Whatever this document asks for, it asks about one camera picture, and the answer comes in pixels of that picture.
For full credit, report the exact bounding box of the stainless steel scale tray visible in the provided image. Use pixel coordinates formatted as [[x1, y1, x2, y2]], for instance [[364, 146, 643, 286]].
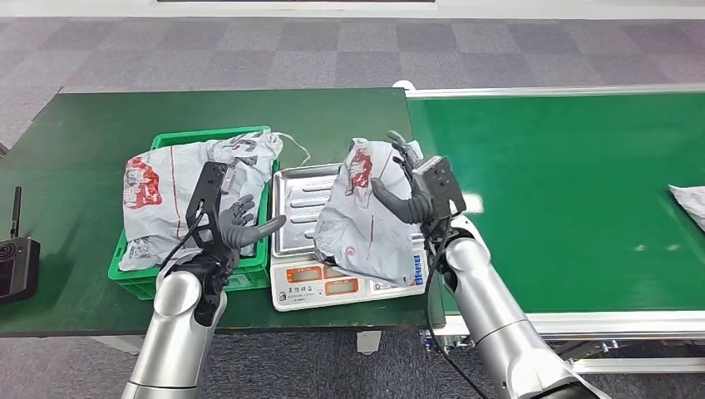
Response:
[[272, 163, 425, 259]]

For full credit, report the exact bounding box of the black handheld device with antenna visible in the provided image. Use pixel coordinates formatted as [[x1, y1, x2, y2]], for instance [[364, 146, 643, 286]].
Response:
[[0, 185, 42, 305]]

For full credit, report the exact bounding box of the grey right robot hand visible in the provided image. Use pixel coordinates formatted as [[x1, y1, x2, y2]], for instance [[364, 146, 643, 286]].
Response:
[[370, 130, 441, 227]]

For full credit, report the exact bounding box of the green work table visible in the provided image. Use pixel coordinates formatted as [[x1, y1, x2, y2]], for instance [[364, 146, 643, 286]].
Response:
[[0, 87, 446, 357]]

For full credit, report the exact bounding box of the black right wrist camera bracket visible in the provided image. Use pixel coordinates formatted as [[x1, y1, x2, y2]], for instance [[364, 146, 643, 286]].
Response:
[[412, 155, 467, 223]]

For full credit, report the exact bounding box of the black left wrist camera bracket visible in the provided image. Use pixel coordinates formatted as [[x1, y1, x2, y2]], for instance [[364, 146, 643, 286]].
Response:
[[185, 160, 236, 267]]

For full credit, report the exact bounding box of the green conveyor belt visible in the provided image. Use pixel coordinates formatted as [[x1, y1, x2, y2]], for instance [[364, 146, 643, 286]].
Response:
[[406, 92, 705, 315]]

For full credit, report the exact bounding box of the white string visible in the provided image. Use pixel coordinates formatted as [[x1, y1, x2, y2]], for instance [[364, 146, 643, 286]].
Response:
[[274, 131, 313, 166]]

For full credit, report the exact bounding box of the aluminium conveyor frame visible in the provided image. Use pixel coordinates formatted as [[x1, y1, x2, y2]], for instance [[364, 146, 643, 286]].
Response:
[[392, 80, 705, 377]]

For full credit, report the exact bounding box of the green plastic crate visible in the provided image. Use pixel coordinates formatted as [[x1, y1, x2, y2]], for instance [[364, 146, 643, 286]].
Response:
[[107, 126, 280, 301]]

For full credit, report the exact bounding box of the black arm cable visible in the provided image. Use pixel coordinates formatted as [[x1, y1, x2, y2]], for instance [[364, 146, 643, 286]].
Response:
[[158, 199, 206, 277], [422, 219, 491, 399]]

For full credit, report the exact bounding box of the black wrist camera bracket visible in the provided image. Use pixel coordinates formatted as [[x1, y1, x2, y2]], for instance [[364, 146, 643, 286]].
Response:
[[412, 155, 467, 223], [185, 160, 236, 267]]

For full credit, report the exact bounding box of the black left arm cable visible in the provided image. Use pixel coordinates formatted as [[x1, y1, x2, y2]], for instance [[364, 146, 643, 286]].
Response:
[[158, 199, 206, 277]]

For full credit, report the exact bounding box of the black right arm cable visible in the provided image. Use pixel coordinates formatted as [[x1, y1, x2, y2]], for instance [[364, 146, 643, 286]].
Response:
[[422, 219, 491, 399]]

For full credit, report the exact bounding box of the grey courier package red print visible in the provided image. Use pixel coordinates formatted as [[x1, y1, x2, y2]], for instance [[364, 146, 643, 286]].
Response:
[[668, 185, 705, 233], [312, 137, 428, 288]]

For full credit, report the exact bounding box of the large crumpled grey courier package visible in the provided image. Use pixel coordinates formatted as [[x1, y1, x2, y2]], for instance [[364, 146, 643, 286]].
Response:
[[118, 130, 284, 273]]

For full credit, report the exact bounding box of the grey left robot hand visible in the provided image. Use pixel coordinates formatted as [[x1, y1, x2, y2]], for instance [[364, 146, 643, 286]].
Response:
[[217, 194, 288, 267]]

